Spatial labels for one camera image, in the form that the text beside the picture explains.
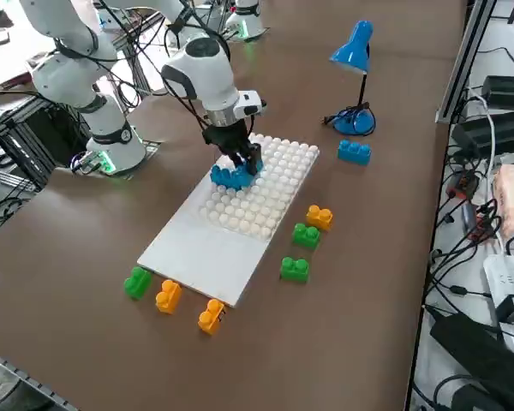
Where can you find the orange two-stud block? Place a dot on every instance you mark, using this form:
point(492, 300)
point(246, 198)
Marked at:
point(319, 218)
point(211, 317)
point(168, 297)

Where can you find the white power strip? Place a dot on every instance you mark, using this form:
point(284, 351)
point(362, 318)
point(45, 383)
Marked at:
point(509, 278)

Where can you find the blue desk lamp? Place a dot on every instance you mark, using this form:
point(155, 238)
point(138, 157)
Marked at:
point(353, 47)

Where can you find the aluminium profile post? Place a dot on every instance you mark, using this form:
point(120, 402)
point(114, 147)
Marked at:
point(462, 64)

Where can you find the aluminium frame rack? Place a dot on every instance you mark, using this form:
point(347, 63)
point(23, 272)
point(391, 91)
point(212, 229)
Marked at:
point(21, 141)

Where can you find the blue three-stud block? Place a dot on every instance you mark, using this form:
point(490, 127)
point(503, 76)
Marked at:
point(222, 178)
point(354, 153)
point(244, 182)

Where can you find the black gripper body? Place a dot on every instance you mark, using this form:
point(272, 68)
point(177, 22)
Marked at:
point(227, 139)

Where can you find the black power adapter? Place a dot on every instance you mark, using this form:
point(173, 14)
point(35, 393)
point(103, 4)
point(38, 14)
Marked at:
point(475, 347)
point(509, 85)
point(492, 132)

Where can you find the white studded baseplate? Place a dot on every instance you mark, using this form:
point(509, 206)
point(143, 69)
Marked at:
point(274, 188)

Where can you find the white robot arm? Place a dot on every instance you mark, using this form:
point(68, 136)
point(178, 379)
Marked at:
point(210, 81)
point(246, 21)

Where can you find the green two-stud block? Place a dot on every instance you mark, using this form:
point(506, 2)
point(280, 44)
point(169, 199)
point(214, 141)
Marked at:
point(137, 282)
point(294, 270)
point(306, 236)

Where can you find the white flat board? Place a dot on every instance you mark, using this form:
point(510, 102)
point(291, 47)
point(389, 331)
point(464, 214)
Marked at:
point(205, 261)

